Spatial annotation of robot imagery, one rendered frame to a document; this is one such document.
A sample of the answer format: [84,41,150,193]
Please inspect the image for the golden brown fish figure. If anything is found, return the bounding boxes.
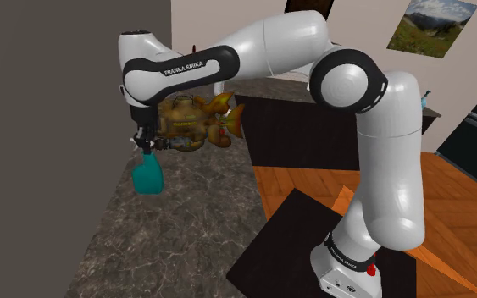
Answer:
[156,91,246,153]

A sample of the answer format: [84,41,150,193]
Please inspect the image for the teal spray bottle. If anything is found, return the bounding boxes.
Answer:
[131,150,165,196]

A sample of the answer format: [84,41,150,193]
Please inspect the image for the dark kitchen counter cabinet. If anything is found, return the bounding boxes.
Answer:
[234,77,442,173]

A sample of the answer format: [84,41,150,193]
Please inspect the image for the black robot stand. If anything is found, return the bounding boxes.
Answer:
[225,188,419,298]

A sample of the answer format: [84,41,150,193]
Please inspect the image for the black refrigerator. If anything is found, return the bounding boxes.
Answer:
[434,75,477,200]

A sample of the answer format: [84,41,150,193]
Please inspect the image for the mountain landscape wall picture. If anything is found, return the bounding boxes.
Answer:
[385,0,477,59]

